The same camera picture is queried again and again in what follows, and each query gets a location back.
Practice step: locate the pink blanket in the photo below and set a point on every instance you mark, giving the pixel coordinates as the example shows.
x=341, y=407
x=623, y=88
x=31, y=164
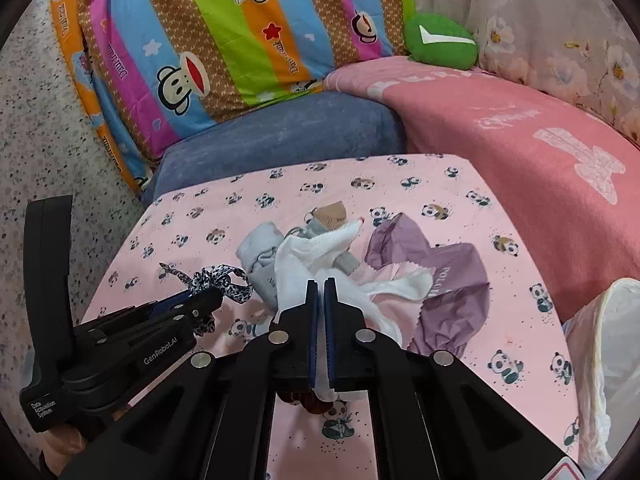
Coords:
x=500, y=150

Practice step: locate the grey floral quilt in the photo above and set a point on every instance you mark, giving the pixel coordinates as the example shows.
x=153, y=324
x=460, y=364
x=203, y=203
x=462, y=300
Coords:
x=550, y=20

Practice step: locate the white sock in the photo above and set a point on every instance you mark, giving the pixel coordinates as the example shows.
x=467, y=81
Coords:
x=300, y=265

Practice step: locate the grey sock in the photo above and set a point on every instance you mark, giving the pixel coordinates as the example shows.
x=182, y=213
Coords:
x=316, y=230

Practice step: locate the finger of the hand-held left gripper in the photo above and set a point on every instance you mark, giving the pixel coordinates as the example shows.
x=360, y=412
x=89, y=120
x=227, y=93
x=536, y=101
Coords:
x=205, y=300
x=170, y=305

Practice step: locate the blue-grey cushion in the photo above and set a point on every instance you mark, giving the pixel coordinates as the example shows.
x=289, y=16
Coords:
x=280, y=130

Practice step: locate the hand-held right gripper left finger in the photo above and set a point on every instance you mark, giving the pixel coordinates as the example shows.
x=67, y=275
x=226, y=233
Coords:
x=312, y=330

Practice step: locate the tan sock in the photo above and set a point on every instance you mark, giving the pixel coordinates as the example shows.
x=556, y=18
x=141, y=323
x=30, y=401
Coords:
x=332, y=212

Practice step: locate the leopard print hair ribbon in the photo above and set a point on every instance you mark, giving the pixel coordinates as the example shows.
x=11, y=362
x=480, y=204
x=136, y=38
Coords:
x=205, y=277

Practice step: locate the pink panda print sheet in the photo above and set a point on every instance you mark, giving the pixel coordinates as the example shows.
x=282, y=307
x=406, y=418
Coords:
x=400, y=185

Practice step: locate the white cloth with zigzag edge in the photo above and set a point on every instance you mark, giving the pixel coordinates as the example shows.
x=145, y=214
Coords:
x=410, y=285

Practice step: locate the person's left hand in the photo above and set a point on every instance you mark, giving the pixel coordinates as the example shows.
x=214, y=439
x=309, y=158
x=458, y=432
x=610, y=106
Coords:
x=65, y=442

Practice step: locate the colourful striped monkey print quilt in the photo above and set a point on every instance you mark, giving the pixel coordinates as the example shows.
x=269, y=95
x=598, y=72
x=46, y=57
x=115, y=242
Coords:
x=225, y=35

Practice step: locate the purple cloth bag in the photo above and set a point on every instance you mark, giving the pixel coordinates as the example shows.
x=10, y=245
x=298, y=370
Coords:
x=450, y=300

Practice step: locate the pale pink cloth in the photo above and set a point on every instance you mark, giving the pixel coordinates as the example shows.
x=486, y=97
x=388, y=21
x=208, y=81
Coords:
x=395, y=310

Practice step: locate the white plastic bag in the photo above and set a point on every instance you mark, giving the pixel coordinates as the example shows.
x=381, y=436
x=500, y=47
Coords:
x=610, y=360

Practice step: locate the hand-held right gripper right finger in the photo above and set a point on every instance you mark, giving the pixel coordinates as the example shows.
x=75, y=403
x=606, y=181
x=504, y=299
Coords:
x=328, y=330

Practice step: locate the light blue sock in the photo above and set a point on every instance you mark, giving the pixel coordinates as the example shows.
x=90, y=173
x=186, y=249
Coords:
x=255, y=255

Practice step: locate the green plush toy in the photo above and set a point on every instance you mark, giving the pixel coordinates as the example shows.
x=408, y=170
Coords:
x=440, y=52

